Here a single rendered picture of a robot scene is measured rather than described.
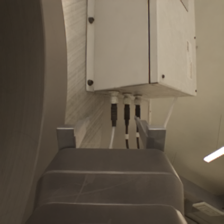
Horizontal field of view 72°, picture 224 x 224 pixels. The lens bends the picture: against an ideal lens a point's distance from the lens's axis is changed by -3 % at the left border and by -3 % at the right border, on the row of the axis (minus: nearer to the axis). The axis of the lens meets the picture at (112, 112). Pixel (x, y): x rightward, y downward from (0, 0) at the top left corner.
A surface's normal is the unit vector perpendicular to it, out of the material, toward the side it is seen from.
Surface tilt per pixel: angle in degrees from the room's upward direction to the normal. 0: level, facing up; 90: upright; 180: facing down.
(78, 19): 90
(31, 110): 132
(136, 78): 137
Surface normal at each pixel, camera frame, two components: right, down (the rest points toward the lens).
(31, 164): -0.65, -0.23
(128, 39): -0.66, -0.01
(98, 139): 0.75, 0.00
